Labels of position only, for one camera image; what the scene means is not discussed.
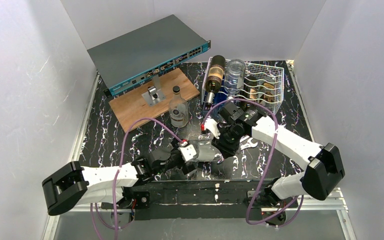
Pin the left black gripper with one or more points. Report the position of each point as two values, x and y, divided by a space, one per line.
176 161

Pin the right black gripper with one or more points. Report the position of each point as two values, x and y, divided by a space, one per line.
225 142

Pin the clear bottle white cap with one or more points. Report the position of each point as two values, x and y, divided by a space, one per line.
205 151

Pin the clear liquor bottle black cap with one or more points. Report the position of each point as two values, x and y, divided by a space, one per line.
178 109

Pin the dark wine bottle gold label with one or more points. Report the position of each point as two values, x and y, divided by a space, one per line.
215 74

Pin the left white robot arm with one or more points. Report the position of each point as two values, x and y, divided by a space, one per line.
73 184

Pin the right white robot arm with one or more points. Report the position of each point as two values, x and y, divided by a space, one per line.
322 166

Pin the dark green lower wine bottle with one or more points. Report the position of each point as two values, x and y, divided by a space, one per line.
250 88

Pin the small silver wrench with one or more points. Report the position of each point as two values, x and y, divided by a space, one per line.
247 142

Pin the wooden board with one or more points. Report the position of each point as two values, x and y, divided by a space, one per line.
132 105

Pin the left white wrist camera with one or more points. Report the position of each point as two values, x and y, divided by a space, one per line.
189 151

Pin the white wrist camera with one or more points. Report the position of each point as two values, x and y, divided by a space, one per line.
189 151
210 125

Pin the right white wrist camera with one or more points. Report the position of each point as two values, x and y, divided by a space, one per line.
210 125

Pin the white wire wine rack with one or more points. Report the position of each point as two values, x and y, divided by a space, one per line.
263 73

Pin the black base frame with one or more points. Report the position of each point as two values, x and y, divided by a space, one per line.
189 199

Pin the silver metal stand bracket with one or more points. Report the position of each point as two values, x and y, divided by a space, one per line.
154 93

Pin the grey network switch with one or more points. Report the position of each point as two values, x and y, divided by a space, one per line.
139 55

